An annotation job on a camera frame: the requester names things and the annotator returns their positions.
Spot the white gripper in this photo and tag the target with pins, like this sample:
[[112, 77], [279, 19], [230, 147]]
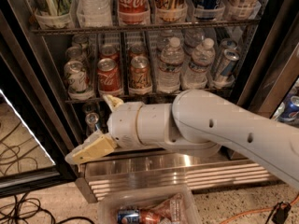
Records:
[[123, 125]]

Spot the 7up can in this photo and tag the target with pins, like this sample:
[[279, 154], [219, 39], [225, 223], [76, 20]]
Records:
[[76, 76], [83, 42], [75, 54]]

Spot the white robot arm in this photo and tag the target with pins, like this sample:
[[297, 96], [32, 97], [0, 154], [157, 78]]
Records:
[[196, 123]]

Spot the bottom shelf blue silver can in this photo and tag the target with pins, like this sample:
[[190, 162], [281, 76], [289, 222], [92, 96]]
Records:
[[93, 122]]

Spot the front red coca-cola can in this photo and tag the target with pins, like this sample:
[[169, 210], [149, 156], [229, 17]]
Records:
[[108, 75]]

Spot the red coca-cola can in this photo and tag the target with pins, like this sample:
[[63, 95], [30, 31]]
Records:
[[108, 75], [109, 51]]

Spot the front orange soda can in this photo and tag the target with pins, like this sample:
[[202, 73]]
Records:
[[140, 73]]

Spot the orange soda can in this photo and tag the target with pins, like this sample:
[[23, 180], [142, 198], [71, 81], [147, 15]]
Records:
[[137, 50], [140, 73]]

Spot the steel fridge base grille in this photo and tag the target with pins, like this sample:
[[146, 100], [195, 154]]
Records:
[[157, 168]]

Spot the rear red coca-cola can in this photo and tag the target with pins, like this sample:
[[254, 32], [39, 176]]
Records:
[[109, 51]]

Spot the open glass fridge door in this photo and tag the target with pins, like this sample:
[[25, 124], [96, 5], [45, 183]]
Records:
[[29, 157]]

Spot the rear orange soda can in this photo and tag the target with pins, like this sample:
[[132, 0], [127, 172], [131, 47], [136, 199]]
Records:
[[137, 50]]

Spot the pepsi can in bin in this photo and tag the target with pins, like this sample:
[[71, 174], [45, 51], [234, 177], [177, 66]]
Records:
[[128, 216]]

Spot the top shelf clear water bottle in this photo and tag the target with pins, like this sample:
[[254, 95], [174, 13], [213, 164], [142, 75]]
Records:
[[95, 13]]

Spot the top shelf coca-cola bottle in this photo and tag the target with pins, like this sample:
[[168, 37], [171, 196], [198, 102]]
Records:
[[131, 10]]

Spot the front slim silver blue can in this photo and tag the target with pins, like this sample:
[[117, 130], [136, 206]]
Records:
[[226, 65]]

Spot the slim silver blue can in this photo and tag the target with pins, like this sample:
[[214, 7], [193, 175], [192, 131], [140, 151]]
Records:
[[226, 65], [226, 43]]

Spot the top shelf green can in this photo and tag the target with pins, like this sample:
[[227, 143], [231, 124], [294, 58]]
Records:
[[53, 0]]

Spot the top shelf orange can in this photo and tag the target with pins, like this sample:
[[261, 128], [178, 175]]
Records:
[[169, 10]]

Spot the rear slim silver blue can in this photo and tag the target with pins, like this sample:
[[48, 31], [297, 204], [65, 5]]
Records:
[[226, 43]]

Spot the pepsi can behind right door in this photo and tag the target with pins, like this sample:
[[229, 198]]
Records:
[[291, 109]]

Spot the front left water bottle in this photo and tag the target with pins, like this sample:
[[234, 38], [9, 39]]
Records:
[[169, 66]]

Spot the rear left water bottle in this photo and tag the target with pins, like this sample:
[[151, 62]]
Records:
[[163, 40]]

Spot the front right water bottle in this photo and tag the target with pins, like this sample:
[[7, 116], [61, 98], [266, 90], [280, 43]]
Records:
[[202, 57]]

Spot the clear plastic bin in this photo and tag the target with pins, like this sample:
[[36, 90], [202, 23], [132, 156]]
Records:
[[146, 199]]

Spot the plastic bottle in bin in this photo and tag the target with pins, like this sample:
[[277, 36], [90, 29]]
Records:
[[170, 211]]

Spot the rear right water bottle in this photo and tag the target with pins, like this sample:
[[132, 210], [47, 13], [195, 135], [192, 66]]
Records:
[[192, 38]]

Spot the black power plug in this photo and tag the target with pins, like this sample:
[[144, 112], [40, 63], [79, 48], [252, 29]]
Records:
[[281, 213]]

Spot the middle wire shelf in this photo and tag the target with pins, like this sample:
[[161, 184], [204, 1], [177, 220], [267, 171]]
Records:
[[225, 92]]

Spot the wire shelf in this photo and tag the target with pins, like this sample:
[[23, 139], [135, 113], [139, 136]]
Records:
[[225, 92], [142, 28]]

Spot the upper wire shelf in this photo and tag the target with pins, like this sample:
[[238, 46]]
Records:
[[142, 28]]

